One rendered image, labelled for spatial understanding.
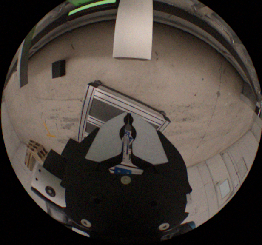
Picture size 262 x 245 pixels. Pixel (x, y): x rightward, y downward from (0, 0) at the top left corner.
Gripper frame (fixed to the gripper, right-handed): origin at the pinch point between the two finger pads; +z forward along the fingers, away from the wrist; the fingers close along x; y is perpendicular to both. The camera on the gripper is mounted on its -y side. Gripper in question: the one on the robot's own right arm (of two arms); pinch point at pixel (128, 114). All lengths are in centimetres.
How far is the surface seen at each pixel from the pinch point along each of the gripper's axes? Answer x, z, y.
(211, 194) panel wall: 223, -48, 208
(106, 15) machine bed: -25, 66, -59
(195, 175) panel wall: 188, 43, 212
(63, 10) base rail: -26.7, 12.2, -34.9
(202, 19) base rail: 23.1, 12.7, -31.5
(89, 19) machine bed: -41, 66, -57
